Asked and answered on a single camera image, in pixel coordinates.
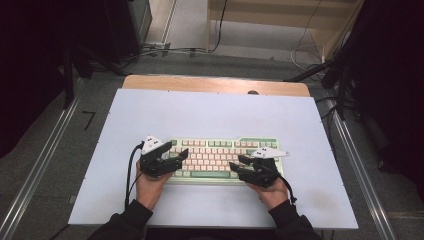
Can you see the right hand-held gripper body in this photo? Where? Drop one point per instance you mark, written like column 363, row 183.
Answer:
column 265, row 173

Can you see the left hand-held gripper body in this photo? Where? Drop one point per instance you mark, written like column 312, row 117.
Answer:
column 151, row 165

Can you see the green and pink keyboard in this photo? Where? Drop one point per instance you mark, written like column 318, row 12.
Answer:
column 210, row 160

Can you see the person's right hand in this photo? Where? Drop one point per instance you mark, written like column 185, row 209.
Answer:
column 275, row 195

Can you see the person's left hand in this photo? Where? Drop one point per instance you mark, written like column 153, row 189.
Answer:
column 148, row 190

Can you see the white table cover board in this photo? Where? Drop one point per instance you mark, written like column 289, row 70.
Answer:
column 213, row 113

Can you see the dark round table grommet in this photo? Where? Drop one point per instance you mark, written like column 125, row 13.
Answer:
column 253, row 92

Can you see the black metal stand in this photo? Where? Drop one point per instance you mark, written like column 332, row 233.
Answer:
column 68, row 80

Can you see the black cabinet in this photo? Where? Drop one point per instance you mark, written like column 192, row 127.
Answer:
column 128, row 26

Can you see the light wooden shelf unit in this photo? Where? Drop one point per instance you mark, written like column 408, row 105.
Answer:
column 266, row 16

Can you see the dark curtain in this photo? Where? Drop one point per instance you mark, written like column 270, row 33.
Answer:
column 30, row 66
column 393, row 83

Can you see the metal floor rail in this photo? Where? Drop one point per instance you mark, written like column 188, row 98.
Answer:
column 36, row 170
column 366, row 186

